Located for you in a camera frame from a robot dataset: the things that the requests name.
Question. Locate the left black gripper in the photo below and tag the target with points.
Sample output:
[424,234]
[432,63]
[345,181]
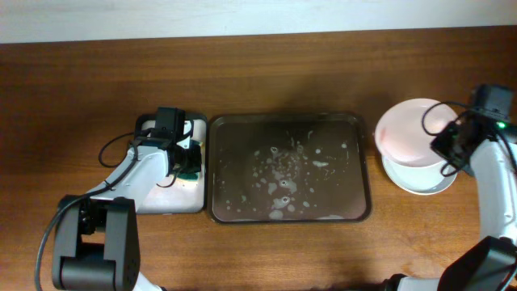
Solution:
[195,166]

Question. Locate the small white foam tray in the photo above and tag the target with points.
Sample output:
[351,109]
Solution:
[176,196]

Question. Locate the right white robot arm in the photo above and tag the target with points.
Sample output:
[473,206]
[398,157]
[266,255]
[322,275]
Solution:
[490,264]

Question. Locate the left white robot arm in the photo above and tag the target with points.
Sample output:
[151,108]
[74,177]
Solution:
[96,241]

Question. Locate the pink white plate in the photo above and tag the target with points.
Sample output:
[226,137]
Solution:
[405,132]

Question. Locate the dark brown serving tray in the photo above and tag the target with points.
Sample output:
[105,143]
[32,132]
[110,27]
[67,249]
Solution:
[288,168]

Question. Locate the pale green plate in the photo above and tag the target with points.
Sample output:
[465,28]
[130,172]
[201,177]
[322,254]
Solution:
[423,181]

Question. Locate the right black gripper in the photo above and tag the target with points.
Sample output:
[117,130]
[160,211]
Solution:
[436,146]

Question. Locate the yellow green sponge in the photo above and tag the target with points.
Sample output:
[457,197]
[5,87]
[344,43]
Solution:
[189,177]

